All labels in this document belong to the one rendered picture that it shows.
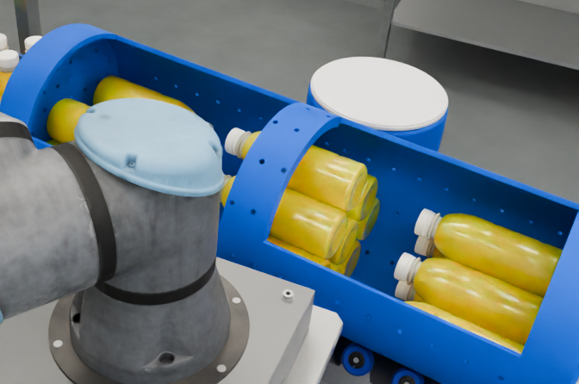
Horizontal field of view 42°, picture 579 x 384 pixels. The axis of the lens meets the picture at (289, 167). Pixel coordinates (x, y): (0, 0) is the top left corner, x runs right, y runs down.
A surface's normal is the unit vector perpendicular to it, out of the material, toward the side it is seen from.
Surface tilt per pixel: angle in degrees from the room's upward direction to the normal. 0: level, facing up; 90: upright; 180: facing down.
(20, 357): 1
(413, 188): 93
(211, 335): 73
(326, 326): 0
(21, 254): 62
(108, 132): 9
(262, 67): 0
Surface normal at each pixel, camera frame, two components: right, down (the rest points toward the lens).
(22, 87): -0.29, -0.21
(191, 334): 0.65, 0.22
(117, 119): 0.21, -0.84
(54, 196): 0.40, -0.41
